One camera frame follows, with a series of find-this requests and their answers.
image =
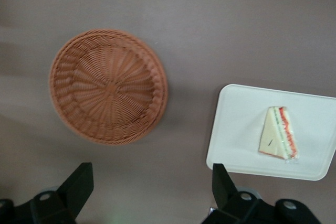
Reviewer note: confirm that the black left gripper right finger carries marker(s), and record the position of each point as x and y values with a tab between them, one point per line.
225	192

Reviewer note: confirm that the round brown wicker basket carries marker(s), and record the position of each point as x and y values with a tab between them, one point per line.
78	90

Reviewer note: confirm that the cream plastic tray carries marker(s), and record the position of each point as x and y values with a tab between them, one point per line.
236	129

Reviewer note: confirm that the triangular sandwich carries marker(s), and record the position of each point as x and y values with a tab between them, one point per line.
273	134

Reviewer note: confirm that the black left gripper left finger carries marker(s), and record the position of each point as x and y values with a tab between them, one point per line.
76	187

